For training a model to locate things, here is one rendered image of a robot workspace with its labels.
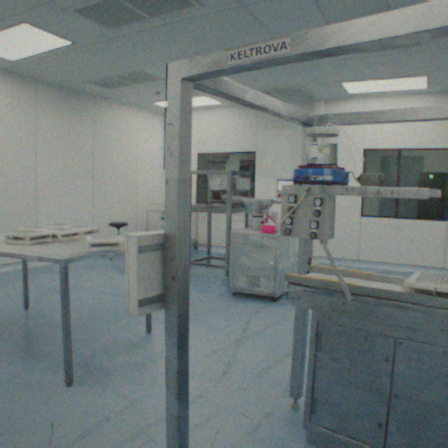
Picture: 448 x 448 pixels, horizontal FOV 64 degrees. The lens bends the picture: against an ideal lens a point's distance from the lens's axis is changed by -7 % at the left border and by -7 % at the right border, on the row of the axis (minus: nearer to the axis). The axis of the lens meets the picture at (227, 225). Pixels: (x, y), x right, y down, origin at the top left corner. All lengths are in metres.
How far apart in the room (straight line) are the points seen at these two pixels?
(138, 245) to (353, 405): 1.22
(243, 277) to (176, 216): 3.28
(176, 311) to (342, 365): 0.88
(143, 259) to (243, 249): 3.23
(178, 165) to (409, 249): 5.85
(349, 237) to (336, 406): 5.15
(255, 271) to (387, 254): 3.06
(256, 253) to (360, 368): 2.72
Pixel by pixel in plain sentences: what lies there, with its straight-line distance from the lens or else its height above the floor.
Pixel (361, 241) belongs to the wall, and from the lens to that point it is 6.83.
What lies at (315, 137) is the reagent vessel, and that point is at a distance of 1.74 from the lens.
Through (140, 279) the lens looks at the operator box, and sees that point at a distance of 1.20.
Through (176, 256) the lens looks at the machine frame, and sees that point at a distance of 1.21.
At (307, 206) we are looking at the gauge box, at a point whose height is 1.16.
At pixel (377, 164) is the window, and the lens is 6.78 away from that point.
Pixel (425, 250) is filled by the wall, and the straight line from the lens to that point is 6.77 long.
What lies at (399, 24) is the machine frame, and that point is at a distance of 0.95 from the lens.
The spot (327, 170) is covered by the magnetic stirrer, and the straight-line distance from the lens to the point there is 1.69.
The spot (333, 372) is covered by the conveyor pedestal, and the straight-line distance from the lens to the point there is 1.87.
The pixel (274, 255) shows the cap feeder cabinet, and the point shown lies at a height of 0.53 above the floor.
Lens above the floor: 1.22
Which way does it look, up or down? 5 degrees down
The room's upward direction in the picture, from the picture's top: 1 degrees clockwise
